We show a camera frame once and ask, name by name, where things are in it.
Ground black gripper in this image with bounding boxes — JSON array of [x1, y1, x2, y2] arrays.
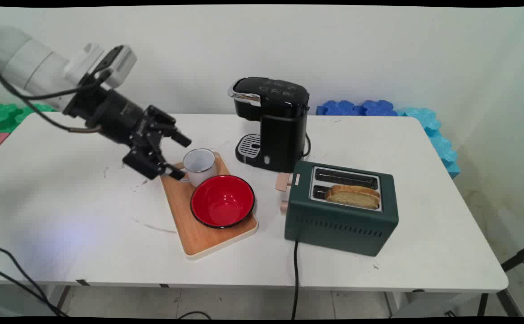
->
[[63, 87, 192, 182]]

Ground beige toaster lever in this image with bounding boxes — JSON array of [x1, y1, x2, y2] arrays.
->
[[275, 172, 294, 192]]

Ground white enamel mug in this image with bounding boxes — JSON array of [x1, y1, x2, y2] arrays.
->
[[173, 148, 218, 188]]

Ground red enamel bowl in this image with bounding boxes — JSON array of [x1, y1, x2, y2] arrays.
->
[[190, 175, 256, 229]]

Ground silver drip tray grate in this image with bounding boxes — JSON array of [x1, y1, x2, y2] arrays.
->
[[238, 134, 261, 159]]

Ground wooden serving tray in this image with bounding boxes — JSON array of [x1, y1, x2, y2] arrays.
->
[[159, 152, 259, 261]]

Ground black pod coffee machine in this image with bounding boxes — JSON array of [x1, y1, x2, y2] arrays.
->
[[227, 77, 310, 173]]

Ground green foam mat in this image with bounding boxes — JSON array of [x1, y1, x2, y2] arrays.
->
[[0, 103, 56, 134]]

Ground metal table leg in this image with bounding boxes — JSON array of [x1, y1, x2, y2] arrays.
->
[[55, 286, 72, 312], [477, 288, 522, 317]]

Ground dark blue foam mat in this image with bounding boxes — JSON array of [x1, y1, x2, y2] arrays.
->
[[361, 99, 398, 117], [316, 100, 362, 117]]

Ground dark green toaster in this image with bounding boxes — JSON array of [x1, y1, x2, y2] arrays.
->
[[284, 160, 399, 257]]

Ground toasted bread slice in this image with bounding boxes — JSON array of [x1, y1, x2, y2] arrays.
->
[[325, 184, 381, 210]]

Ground cyan foam mat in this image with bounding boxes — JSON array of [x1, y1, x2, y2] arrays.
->
[[397, 107, 461, 179]]

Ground black tripod leg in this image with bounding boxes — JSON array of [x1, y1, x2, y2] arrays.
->
[[501, 243, 524, 273]]

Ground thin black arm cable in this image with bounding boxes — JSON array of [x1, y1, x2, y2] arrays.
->
[[0, 63, 103, 134]]

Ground white grey wrist camera box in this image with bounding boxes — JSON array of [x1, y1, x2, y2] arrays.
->
[[64, 43, 137, 89]]

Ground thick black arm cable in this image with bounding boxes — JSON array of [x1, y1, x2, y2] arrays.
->
[[0, 54, 112, 100]]

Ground black hanging cable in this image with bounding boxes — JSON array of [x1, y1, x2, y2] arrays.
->
[[0, 245, 62, 316], [0, 265, 69, 317]]

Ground black toaster power cord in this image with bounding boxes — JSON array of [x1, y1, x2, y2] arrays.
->
[[291, 241, 300, 319]]

